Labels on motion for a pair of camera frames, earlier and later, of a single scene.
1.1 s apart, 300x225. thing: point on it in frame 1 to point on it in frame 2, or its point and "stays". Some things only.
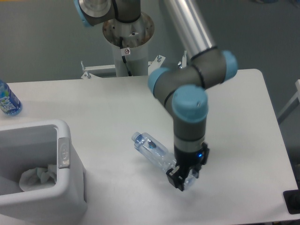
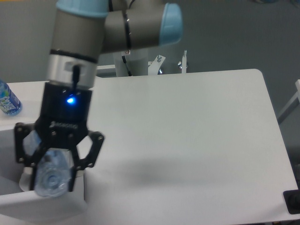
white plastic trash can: [37, 145] stays
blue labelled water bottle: [9, 103] stays
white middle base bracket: [155, 64] stays
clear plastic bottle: [161, 156] to [53, 169]
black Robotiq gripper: [186, 161] to [62, 122]
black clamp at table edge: [292, 198] stays
